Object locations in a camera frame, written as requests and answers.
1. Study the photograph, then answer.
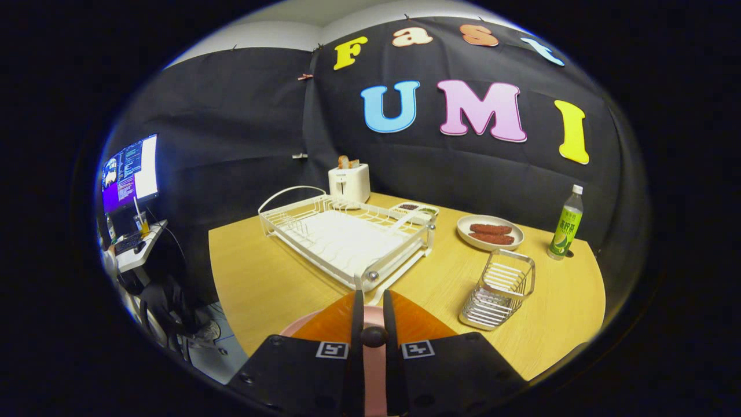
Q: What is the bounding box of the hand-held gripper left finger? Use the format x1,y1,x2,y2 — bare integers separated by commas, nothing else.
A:
227,290,365,417

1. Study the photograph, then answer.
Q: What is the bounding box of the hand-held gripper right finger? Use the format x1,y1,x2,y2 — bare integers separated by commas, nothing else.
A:
382,290,529,417

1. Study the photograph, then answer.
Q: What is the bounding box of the pink plate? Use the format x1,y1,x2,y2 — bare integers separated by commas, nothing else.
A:
280,305,387,417

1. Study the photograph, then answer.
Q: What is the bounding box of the metal spoon with wooden handle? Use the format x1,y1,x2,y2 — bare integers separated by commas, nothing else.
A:
360,326,390,349

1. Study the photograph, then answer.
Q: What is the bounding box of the metal wire basket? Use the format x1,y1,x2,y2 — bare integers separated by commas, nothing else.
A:
459,249,536,331

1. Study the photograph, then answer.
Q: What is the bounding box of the white wire dish rack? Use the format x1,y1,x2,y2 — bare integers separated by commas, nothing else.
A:
258,185,436,292

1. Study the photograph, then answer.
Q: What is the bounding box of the white round plate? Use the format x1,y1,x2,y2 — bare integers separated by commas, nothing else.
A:
456,214,525,252

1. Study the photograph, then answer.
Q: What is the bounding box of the white sectioned tray with beans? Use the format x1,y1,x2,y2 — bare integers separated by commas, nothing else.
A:
389,202,439,224

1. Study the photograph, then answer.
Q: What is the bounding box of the white toaster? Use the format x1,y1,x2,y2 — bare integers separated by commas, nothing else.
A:
328,163,371,210

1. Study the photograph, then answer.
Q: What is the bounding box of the green label drink bottle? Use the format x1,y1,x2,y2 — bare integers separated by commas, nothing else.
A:
547,184,584,261

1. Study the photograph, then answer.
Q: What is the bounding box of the white side desk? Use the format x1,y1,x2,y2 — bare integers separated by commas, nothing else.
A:
113,219,170,274

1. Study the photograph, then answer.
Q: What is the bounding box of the cup with orange drink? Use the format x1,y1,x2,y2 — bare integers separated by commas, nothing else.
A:
133,197,151,237

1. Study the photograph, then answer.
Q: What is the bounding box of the black keyboard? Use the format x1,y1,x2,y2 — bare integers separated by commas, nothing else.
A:
114,231,145,255

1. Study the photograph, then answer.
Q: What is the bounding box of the black backdrop cloth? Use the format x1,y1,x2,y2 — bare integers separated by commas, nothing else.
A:
110,16,646,313

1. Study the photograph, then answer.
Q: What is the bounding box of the computer monitor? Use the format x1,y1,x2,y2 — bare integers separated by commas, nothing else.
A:
101,133,160,215

